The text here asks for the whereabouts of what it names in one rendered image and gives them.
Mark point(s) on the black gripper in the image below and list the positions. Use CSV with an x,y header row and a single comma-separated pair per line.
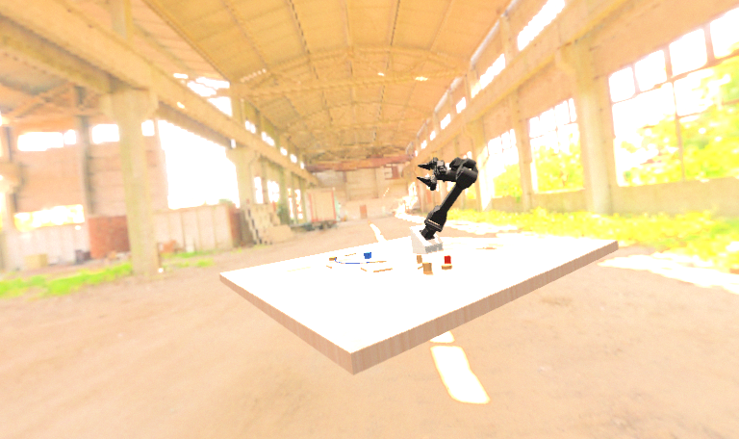
x,y
432,183

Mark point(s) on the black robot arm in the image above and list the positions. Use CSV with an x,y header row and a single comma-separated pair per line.
x,y
464,177

